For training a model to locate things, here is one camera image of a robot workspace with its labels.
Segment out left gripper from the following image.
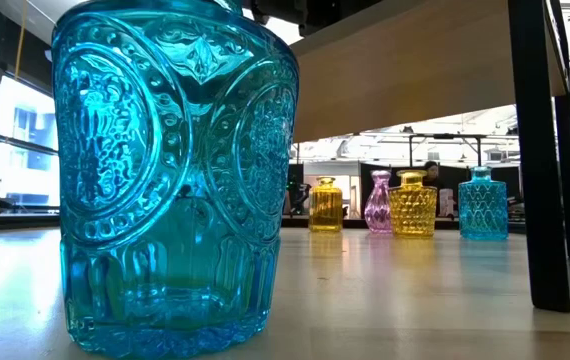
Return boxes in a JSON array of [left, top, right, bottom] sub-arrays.
[[298, 0, 385, 37]]

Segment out yellow ribbed glass vase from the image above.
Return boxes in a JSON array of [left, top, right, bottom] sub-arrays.
[[308, 175, 344, 234]]

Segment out slim pink twisted glass vase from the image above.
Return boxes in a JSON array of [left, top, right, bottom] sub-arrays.
[[363, 169, 393, 235]]

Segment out yellow dimpled glass vase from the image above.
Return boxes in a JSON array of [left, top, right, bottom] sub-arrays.
[[387, 169, 439, 239]]

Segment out teal diamond-pattern glass vase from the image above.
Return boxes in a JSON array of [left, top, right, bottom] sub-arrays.
[[457, 165, 510, 242]]

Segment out wooden shelf with black legs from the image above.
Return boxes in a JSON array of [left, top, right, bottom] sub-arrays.
[[288, 0, 570, 314]]

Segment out person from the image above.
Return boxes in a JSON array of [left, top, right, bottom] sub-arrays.
[[420, 159, 444, 190]]

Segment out black partition panels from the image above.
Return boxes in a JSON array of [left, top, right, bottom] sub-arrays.
[[359, 163, 521, 220]]

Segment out white cylindrical container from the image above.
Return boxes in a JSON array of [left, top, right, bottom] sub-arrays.
[[437, 187, 457, 219]]

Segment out teal embossed round glass vase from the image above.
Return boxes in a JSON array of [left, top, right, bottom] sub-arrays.
[[50, 0, 300, 360]]

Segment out black background rig frame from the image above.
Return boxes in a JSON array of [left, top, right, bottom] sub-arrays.
[[407, 132, 489, 169]]

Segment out black aluminium table frame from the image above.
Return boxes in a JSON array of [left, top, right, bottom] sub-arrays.
[[0, 212, 570, 241]]

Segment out yellow hanging strap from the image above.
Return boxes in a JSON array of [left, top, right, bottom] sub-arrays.
[[13, 0, 29, 81]]

